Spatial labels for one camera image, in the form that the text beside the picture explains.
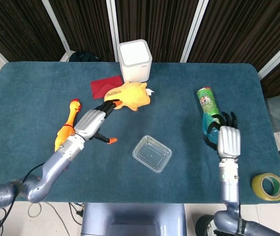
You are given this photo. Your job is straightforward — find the yellow plush toy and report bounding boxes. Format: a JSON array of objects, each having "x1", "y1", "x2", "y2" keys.
[{"x1": 104, "y1": 81, "x2": 155, "y2": 113}]

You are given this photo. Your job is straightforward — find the green chips can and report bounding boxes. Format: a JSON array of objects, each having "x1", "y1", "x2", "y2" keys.
[{"x1": 196, "y1": 86, "x2": 223, "y2": 118}]

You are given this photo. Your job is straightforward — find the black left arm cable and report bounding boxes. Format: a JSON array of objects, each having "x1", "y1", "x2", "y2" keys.
[{"x1": 0, "y1": 162, "x2": 45, "y2": 236}]

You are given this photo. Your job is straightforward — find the white floor cable loop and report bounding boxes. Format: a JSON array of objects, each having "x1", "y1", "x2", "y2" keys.
[{"x1": 28, "y1": 203, "x2": 42, "y2": 218}]

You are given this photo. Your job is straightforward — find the black bag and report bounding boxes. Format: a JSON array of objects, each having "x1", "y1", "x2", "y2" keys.
[{"x1": 68, "y1": 51, "x2": 101, "y2": 62}]

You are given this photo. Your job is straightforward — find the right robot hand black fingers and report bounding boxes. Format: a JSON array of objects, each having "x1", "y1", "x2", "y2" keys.
[{"x1": 203, "y1": 111, "x2": 241, "y2": 158}]

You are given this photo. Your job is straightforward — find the yellow tape roll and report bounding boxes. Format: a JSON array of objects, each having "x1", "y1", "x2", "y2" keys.
[{"x1": 251, "y1": 173, "x2": 280, "y2": 202}]

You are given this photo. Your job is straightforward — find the clear plastic container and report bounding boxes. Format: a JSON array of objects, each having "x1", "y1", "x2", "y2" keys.
[{"x1": 132, "y1": 134, "x2": 172, "y2": 174}]

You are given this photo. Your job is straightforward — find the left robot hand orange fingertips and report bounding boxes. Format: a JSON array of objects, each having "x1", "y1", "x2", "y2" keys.
[{"x1": 73, "y1": 99, "x2": 123, "y2": 146}]

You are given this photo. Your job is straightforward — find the grey-blue robot torso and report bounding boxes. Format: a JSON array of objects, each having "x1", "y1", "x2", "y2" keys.
[{"x1": 80, "y1": 203, "x2": 187, "y2": 236}]

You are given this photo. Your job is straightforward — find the yellow rubber chicken toy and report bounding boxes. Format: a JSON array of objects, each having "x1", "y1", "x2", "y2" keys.
[{"x1": 54, "y1": 98, "x2": 83, "y2": 152}]

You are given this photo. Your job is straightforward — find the teal table cloth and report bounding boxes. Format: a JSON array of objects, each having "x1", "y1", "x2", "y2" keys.
[{"x1": 0, "y1": 61, "x2": 280, "y2": 205}]

